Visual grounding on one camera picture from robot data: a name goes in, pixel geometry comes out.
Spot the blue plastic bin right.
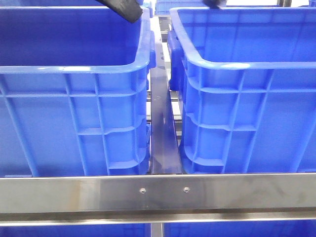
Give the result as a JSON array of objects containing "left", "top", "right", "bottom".
[{"left": 168, "top": 7, "right": 316, "bottom": 174}]

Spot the blue plastic bin left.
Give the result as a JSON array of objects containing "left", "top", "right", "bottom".
[{"left": 0, "top": 6, "right": 156, "bottom": 178}]

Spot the steel rack centre divider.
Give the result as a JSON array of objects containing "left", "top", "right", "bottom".
[{"left": 150, "top": 32, "right": 183, "bottom": 175}]

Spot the steel rack front rail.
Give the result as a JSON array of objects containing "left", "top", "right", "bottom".
[{"left": 0, "top": 173, "right": 316, "bottom": 226}]

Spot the blue plastic bin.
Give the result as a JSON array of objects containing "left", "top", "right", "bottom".
[
  {"left": 0, "top": 6, "right": 156, "bottom": 178},
  {"left": 168, "top": 7, "right": 316, "bottom": 174}
]

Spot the blue bin lower right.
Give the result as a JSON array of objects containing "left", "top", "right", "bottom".
[{"left": 164, "top": 220, "right": 316, "bottom": 237}]

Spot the blue bin far back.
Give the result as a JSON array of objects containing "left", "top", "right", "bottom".
[{"left": 154, "top": 0, "right": 209, "bottom": 16}]

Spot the blue bin lower left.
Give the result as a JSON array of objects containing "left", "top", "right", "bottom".
[{"left": 0, "top": 224, "right": 151, "bottom": 237}]

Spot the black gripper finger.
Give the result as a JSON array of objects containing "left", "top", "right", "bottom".
[
  {"left": 98, "top": 0, "right": 143, "bottom": 23},
  {"left": 202, "top": 0, "right": 227, "bottom": 9}
]

